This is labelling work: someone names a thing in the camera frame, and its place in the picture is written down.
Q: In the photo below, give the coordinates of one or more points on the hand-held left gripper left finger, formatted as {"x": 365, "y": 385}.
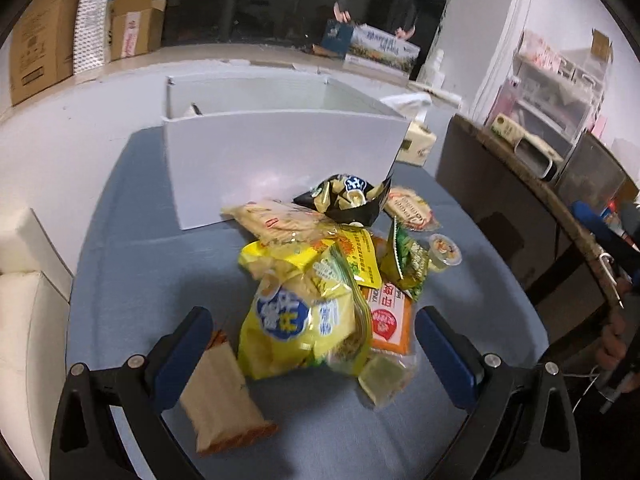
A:
{"x": 182, "y": 357}

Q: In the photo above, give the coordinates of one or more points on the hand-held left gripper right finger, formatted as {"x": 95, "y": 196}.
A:
{"x": 445, "y": 360}

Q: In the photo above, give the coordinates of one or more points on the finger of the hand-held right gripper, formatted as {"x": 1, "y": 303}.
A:
{"x": 587, "y": 217}

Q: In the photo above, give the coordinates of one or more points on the large yellow chip bag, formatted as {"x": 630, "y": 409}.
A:
{"x": 285, "y": 320}

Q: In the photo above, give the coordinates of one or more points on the white storage box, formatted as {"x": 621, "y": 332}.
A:
{"x": 280, "y": 170}

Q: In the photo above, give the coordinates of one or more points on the person's right hand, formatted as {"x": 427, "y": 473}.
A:
{"x": 612, "y": 345}

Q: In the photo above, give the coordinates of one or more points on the grey metal container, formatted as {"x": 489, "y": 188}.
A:
{"x": 590, "y": 175}

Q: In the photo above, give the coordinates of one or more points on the beige wafer packet orange ends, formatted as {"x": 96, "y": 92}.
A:
{"x": 220, "y": 400}

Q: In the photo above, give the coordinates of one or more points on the clear pale green packet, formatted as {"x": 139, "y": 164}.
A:
{"x": 382, "y": 380}

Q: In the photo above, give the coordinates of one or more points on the orange snack packet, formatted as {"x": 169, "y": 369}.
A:
{"x": 392, "y": 320}

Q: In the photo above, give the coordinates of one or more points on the white small appliance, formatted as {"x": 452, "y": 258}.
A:
{"x": 537, "y": 157}

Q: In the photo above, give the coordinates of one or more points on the dark wooden side table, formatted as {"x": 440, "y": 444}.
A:
{"x": 500, "y": 185}

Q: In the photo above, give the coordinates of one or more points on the green striped snack bag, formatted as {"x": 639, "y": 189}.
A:
{"x": 356, "y": 325}

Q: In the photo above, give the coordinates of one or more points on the green snack packet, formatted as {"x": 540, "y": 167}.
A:
{"x": 410, "y": 265}

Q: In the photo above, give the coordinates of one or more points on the small jelly cup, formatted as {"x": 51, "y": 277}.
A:
{"x": 445, "y": 254}

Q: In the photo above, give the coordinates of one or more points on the beige drink carton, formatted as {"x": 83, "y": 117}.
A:
{"x": 506, "y": 130}

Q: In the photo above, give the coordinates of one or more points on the clear acrylic organizer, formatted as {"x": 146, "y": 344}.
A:
{"x": 555, "y": 90}

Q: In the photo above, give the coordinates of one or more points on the yellow packet with orange print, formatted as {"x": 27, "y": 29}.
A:
{"x": 362, "y": 255}

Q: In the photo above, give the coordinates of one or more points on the white cushion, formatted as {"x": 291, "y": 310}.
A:
{"x": 30, "y": 360}
{"x": 30, "y": 245}

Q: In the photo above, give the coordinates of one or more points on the round cookie packet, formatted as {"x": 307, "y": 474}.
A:
{"x": 407, "y": 207}

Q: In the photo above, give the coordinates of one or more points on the beige cracker packet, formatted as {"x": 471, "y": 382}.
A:
{"x": 280, "y": 222}

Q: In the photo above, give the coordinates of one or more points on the black chip bag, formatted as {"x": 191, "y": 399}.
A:
{"x": 350, "y": 210}

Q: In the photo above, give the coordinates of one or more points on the beige tissue box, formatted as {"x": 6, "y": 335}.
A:
{"x": 417, "y": 142}

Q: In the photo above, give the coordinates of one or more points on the white plastic bag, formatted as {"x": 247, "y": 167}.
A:
{"x": 407, "y": 107}

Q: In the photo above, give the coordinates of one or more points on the white bottle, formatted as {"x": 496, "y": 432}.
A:
{"x": 432, "y": 70}

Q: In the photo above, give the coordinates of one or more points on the printed tissue box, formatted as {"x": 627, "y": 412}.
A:
{"x": 382, "y": 50}

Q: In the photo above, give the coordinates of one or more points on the dark blue box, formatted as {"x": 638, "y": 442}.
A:
{"x": 337, "y": 37}

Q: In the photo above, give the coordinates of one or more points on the small open cardboard box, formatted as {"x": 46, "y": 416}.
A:
{"x": 135, "y": 30}

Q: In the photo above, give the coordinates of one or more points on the white dotted box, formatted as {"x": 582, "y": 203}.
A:
{"x": 92, "y": 20}

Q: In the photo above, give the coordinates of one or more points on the large cardboard box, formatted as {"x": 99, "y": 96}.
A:
{"x": 42, "y": 35}

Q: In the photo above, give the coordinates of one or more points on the dark window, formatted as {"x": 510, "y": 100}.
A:
{"x": 240, "y": 0}

